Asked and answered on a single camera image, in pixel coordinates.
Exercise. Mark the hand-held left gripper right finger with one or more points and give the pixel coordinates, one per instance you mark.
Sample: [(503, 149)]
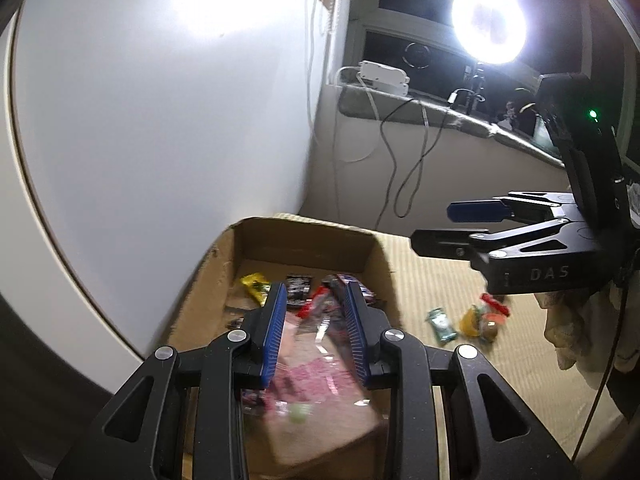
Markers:
[(356, 335)]

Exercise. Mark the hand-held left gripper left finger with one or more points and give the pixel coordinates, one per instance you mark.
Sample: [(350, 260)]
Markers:
[(277, 330)]

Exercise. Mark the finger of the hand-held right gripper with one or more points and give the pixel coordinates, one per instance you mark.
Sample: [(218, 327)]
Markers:
[(475, 211), (450, 242)]

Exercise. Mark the red dark candy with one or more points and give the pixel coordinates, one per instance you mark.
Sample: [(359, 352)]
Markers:
[(495, 305), (315, 305)]

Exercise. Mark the small dark brown chocolate packet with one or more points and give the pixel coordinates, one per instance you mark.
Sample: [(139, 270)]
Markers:
[(298, 289)]

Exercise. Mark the yellow candy packet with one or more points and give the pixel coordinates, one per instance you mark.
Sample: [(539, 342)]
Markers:
[(255, 287)]

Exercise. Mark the light green candy packet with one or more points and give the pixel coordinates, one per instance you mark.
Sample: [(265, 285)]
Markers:
[(300, 413)]

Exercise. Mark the cardboard box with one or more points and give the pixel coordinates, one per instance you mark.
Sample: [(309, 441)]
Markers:
[(300, 242)]

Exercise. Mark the person's right hand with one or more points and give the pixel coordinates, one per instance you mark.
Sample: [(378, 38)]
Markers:
[(565, 320)]

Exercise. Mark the yellow jelly cup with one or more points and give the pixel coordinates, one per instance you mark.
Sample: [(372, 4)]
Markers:
[(471, 321)]

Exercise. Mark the dark green candy packet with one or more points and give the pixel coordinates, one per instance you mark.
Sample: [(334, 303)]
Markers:
[(442, 326)]

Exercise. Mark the clear orange jelly cup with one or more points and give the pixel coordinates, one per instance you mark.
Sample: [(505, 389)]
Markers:
[(490, 327)]

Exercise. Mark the pink printed plastic bag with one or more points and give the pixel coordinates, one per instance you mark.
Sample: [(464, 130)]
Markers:
[(320, 425)]

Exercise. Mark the black light tripod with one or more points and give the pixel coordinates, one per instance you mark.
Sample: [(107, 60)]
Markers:
[(477, 90)]

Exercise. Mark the white power adapter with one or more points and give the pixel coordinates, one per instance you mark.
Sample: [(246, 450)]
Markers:
[(382, 77)]

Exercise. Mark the window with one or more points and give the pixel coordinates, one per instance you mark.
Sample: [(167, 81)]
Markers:
[(410, 25)]

